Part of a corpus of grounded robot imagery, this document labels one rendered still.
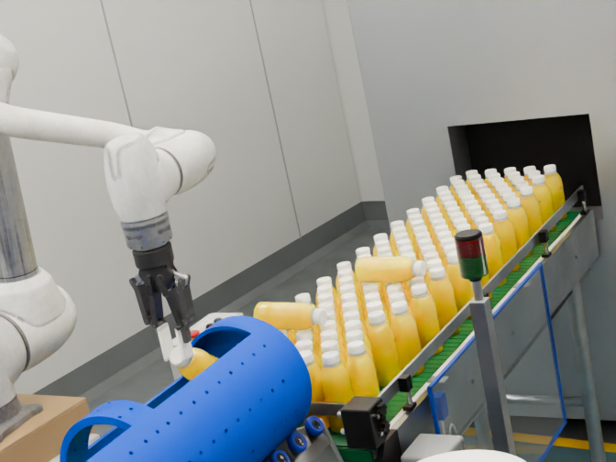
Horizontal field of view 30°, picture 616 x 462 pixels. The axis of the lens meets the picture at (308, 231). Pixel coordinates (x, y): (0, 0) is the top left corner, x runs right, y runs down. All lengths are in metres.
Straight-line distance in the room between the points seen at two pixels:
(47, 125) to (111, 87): 3.55
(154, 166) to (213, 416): 0.47
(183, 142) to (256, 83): 4.47
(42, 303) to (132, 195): 0.59
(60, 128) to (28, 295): 0.47
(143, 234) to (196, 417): 0.35
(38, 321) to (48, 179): 2.95
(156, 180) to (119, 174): 0.07
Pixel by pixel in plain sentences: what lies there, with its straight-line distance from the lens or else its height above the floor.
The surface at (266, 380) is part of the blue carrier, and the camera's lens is 2.29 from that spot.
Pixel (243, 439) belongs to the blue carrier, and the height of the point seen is 1.09.
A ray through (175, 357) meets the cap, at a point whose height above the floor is 1.24.
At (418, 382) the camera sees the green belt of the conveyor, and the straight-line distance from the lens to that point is 2.77.
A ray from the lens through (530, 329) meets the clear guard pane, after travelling 3.20.
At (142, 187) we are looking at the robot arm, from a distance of 2.13.
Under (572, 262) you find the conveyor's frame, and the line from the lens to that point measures 3.69.
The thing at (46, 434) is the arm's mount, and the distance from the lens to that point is 2.58.
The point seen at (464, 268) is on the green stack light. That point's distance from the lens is 2.59.
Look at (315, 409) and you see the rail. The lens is 2.58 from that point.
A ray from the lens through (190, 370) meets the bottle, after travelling 2.28.
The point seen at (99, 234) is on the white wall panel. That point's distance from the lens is 5.77.
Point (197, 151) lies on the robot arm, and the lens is 2.25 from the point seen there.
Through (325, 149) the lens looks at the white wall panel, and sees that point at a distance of 7.22.
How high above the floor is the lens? 2.01
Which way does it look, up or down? 15 degrees down
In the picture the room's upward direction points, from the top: 12 degrees counter-clockwise
